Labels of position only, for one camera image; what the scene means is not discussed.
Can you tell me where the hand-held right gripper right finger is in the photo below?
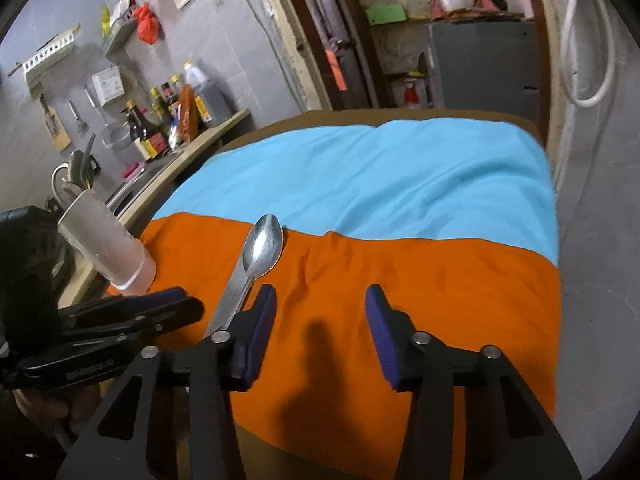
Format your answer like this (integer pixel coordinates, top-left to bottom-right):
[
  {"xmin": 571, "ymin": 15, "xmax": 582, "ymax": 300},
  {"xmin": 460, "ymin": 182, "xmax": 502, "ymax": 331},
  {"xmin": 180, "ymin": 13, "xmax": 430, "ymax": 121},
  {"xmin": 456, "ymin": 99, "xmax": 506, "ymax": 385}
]
[{"xmin": 364, "ymin": 284, "xmax": 583, "ymax": 480}]

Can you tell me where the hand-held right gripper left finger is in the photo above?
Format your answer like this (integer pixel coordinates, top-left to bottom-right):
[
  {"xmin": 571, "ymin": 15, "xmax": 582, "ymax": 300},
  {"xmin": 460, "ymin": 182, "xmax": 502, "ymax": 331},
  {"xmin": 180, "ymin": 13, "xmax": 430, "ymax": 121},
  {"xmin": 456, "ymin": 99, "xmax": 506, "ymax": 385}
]
[{"xmin": 57, "ymin": 284, "xmax": 277, "ymax": 480}]

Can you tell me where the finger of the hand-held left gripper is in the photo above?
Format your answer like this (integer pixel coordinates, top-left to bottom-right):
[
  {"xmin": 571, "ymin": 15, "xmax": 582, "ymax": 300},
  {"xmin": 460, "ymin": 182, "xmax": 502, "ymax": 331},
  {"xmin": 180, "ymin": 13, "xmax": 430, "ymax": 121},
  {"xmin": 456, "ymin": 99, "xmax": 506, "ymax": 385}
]
[
  {"xmin": 59, "ymin": 287, "xmax": 187, "ymax": 327},
  {"xmin": 64, "ymin": 297, "xmax": 204, "ymax": 357}
]

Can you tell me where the clear plastic tumbler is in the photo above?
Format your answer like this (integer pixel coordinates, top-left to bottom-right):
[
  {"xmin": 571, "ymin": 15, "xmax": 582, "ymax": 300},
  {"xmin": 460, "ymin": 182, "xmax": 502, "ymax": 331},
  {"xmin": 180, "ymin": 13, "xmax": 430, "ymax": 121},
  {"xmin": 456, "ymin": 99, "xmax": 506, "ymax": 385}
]
[{"xmin": 57, "ymin": 192, "xmax": 157, "ymax": 296}]

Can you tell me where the large metal spoon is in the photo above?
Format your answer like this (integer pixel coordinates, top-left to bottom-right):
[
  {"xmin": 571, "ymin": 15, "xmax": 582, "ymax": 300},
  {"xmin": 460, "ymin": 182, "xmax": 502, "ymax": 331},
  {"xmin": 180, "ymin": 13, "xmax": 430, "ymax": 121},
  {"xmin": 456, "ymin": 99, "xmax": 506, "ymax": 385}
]
[{"xmin": 202, "ymin": 214, "xmax": 286, "ymax": 341}]

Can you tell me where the person's left hand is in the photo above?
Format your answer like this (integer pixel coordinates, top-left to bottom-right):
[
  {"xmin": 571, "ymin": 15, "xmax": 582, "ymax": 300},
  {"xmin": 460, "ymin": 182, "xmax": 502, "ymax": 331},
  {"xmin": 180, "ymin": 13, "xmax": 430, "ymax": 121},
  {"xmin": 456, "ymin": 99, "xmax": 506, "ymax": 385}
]
[{"xmin": 14, "ymin": 382, "xmax": 103, "ymax": 431}]

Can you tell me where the orange cloth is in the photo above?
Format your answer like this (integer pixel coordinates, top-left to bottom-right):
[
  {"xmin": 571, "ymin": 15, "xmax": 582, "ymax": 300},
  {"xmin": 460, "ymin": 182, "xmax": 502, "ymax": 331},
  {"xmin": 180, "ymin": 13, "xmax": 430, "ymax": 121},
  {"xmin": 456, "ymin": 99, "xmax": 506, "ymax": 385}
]
[{"xmin": 106, "ymin": 212, "xmax": 559, "ymax": 479}]

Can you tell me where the wooden cutting board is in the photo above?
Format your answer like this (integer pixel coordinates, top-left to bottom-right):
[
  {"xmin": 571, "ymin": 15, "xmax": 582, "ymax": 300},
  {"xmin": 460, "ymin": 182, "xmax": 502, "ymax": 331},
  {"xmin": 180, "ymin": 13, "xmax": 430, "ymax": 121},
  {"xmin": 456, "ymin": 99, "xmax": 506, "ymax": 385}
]
[{"xmin": 39, "ymin": 95, "xmax": 72, "ymax": 154}]

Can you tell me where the metal strainer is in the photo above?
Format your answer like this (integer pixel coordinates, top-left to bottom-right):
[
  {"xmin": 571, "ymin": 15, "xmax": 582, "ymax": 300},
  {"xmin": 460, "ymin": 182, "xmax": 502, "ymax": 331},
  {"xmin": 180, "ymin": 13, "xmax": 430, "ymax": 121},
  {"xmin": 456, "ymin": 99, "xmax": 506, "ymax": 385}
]
[{"xmin": 84, "ymin": 85, "xmax": 132, "ymax": 151}]

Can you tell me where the light blue cloth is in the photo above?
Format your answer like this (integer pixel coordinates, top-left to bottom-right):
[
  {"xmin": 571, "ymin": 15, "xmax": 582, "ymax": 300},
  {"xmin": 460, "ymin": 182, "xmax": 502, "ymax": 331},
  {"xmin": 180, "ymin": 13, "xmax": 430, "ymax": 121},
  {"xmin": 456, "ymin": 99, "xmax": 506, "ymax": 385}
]
[{"xmin": 160, "ymin": 117, "xmax": 559, "ymax": 266}]

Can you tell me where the dark soy sauce bottle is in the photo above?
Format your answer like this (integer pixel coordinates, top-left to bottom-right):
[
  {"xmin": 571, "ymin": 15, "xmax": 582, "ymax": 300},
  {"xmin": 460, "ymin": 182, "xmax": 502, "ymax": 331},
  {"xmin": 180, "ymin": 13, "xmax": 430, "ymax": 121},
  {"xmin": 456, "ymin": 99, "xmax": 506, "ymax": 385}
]
[
  {"xmin": 145, "ymin": 109, "xmax": 170, "ymax": 157},
  {"xmin": 125, "ymin": 100, "xmax": 157, "ymax": 162}
]

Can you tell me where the grey oil jug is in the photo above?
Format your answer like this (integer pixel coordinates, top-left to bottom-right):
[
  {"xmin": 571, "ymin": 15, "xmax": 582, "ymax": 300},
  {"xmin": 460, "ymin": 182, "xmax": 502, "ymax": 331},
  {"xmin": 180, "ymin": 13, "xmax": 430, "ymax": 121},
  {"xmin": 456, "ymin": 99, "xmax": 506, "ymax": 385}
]
[{"xmin": 184, "ymin": 61, "xmax": 232, "ymax": 124}]

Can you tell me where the red plastic bag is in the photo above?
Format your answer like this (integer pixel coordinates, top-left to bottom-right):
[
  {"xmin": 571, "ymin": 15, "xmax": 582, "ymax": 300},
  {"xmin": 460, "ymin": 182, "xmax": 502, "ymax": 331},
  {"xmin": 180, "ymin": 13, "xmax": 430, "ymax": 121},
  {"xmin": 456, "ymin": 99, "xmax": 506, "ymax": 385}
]
[{"xmin": 134, "ymin": 2, "xmax": 164, "ymax": 44}]

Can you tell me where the grey cabinet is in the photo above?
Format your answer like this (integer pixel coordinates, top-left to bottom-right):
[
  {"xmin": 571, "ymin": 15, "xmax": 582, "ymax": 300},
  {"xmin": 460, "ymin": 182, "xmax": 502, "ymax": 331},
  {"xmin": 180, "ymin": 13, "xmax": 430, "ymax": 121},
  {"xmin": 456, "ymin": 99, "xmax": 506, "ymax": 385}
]
[{"xmin": 427, "ymin": 20, "xmax": 544, "ymax": 111}]

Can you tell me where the green box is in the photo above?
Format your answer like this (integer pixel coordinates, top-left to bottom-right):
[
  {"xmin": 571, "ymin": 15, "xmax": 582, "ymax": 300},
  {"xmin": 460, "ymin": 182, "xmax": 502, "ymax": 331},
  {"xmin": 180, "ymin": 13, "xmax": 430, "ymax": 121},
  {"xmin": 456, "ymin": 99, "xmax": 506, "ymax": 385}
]
[{"xmin": 364, "ymin": 3, "xmax": 407, "ymax": 26}]

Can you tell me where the metal pot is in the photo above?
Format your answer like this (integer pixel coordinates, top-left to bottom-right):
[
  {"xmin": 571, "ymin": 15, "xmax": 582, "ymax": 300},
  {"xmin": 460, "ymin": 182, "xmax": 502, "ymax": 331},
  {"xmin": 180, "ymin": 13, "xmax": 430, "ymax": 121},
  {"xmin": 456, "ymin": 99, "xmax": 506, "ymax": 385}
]
[{"xmin": 432, "ymin": 0, "xmax": 477, "ymax": 14}]

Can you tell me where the white wall box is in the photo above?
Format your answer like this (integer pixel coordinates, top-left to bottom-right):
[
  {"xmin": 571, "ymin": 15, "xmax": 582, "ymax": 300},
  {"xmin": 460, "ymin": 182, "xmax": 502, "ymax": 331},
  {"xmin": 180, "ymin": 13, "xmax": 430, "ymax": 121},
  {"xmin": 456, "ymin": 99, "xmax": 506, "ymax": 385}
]
[{"xmin": 92, "ymin": 66, "xmax": 126, "ymax": 107}]

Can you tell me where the white wall rack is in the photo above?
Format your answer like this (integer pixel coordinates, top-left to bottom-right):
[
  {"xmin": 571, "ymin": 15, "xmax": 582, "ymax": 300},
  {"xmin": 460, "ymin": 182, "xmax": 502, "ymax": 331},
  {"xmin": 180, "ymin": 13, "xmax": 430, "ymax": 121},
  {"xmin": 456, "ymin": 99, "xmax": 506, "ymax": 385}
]
[{"xmin": 7, "ymin": 24, "xmax": 82, "ymax": 87}]

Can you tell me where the white hose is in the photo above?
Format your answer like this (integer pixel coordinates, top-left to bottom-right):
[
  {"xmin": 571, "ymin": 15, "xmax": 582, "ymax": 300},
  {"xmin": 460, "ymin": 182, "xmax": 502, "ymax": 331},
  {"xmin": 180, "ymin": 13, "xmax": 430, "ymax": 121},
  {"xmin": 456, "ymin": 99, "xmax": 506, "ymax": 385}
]
[{"xmin": 559, "ymin": 0, "xmax": 617, "ymax": 109}]

